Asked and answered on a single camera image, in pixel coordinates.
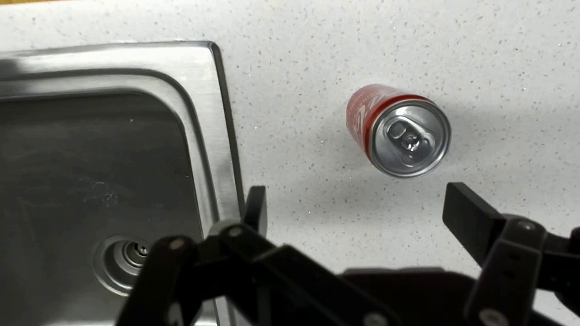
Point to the stainless steel double sink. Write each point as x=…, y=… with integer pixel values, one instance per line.
x=105, y=149

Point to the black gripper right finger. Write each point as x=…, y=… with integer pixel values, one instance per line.
x=516, y=257

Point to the red soda can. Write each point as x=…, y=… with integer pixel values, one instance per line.
x=402, y=134

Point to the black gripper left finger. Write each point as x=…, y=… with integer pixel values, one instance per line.
x=268, y=284

